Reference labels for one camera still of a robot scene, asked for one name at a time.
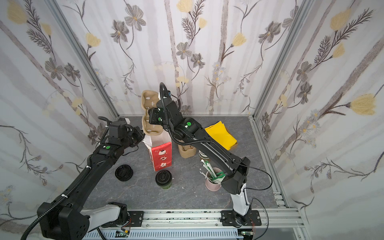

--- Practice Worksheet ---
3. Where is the single brown pulp cup carrier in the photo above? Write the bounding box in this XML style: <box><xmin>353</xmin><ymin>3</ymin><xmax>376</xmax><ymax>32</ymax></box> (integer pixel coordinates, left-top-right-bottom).
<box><xmin>141</xmin><ymin>89</ymin><xmax>164</xmax><ymax>136</ymax></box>

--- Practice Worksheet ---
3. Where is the red white paper gift bag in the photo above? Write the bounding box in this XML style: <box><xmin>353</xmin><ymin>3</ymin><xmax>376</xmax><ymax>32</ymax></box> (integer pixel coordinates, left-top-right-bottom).
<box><xmin>143</xmin><ymin>131</ymin><xmax>172</xmax><ymax>172</ymax></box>

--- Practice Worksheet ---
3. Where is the black plastic cup lid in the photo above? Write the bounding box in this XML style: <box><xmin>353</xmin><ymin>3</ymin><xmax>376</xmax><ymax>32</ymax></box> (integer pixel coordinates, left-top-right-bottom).
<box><xmin>155</xmin><ymin>170</ymin><xmax>173</xmax><ymax>184</ymax></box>

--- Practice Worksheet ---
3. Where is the green paper coffee cup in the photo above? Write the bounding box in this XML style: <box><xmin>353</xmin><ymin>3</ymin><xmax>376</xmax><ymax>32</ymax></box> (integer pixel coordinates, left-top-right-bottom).
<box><xmin>157</xmin><ymin>181</ymin><xmax>172</xmax><ymax>190</ymax></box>

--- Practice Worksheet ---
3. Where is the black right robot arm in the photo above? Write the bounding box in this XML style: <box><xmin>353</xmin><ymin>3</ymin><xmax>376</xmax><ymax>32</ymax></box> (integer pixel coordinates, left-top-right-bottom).
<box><xmin>149</xmin><ymin>83</ymin><xmax>251</xmax><ymax>217</ymax></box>

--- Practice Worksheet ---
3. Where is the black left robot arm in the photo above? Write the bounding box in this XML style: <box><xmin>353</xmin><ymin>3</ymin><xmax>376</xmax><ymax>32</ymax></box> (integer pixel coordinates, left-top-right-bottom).
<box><xmin>21</xmin><ymin>117</ymin><xmax>145</xmax><ymax>240</ymax></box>

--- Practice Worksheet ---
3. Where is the stack of black lids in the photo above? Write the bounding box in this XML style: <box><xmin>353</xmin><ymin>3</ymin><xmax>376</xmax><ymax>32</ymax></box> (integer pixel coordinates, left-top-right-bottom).
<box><xmin>115</xmin><ymin>165</ymin><xmax>134</xmax><ymax>182</ymax></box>

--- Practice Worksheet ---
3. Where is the stack of paper cups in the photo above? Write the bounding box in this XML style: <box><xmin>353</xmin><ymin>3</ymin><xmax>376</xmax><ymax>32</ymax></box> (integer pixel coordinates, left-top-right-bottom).
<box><xmin>199</xmin><ymin>151</ymin><xmax>210</xmax><ymax>161</ymax></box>

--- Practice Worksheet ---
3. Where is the yellow napkin stack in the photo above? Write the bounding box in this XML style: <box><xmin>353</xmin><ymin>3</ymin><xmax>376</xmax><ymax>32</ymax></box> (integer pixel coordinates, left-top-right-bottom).
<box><xmin>205</xmin><ymin>121</ymin><xmax>234</xmax><ymax>151</ymax></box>

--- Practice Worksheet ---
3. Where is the pink metal straw bucket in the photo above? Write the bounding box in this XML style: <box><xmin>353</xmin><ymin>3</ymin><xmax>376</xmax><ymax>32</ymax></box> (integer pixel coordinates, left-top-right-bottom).
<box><xmin>206</xmin><ymin>172</ymin><xmax>222</xmax><ymax>192</ymax></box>

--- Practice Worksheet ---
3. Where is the aluminium corner frame post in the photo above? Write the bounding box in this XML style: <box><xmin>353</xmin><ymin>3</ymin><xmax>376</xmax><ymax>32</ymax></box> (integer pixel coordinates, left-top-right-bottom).
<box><xmin>252</xmin><ymin>0</ymin><xmax>313</xmax><ymax>118</ymax></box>

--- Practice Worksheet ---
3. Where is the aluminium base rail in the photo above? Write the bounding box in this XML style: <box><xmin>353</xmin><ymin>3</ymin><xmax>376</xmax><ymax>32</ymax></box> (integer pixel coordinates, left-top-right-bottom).
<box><xmin>56</xmin><ymin>208</ymin><xmax>310</xmax><ymax>240</ymax></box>

